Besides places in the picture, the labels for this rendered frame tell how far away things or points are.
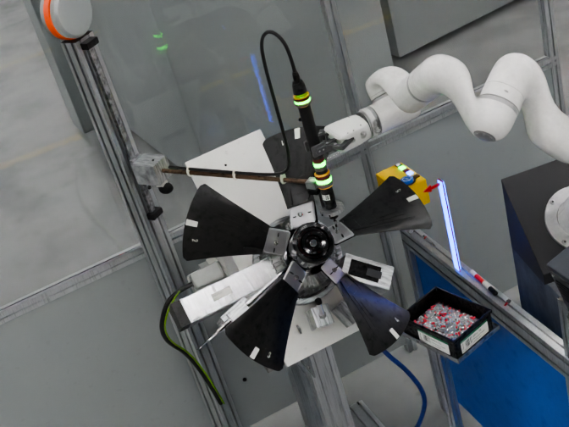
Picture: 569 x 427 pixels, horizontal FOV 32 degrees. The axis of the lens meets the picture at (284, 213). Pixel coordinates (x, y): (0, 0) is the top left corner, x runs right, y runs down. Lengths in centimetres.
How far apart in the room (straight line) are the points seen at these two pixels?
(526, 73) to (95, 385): 197
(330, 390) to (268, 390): 76
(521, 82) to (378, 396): 194
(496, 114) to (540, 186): 64
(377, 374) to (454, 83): 197
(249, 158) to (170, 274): 53
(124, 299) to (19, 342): 38
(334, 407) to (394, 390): 80
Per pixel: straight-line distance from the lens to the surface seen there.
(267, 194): 301
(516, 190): 290
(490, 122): 231
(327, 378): 315
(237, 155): 303
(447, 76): 235
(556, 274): 244
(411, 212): 282
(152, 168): 300
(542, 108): 240
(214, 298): 281
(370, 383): 406
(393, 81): 261
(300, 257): 269
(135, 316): 352
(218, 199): 271
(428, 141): 374
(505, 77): 235
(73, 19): 291
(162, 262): 326
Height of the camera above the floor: 270
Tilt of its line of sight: 31 degrees down
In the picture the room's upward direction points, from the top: 17 degrees counter-clockwise
